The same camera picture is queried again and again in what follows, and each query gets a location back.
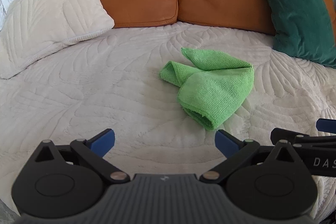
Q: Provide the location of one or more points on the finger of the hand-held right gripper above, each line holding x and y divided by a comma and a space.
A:
326, 125
304, 138

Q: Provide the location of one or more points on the dark green velvet pillow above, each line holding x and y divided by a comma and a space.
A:
299, 14

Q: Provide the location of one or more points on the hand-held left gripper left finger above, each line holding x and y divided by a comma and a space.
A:
104, 142

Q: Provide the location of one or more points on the green microfiber towel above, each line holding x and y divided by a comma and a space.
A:
210, 87

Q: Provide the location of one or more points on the white quilted pillow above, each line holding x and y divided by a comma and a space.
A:
52, 16

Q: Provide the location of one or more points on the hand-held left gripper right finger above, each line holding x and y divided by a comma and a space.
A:
225, 142

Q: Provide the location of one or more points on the white quilted blanket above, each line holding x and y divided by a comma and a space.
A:
105, 98

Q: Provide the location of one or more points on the white crumpled cloth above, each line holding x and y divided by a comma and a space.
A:
5, 3

